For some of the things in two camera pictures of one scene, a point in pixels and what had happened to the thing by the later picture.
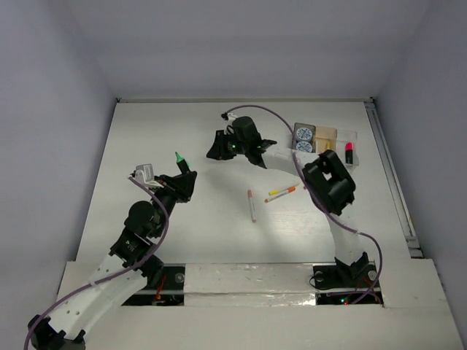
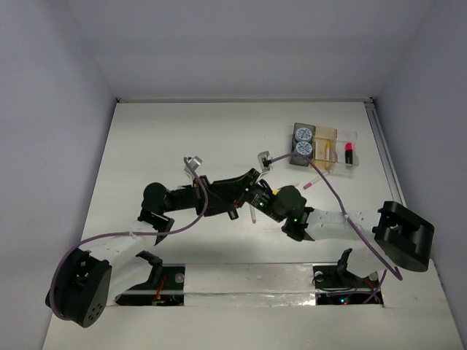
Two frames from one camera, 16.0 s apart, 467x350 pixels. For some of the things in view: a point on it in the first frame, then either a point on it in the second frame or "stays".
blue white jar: (304, 146) stays
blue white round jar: (303, 134) stays
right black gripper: (217, 150) -> (252, 180)
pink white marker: (250, 197) stays
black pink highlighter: (349, 153) stays
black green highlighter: (182, 163) -> (233, 213)
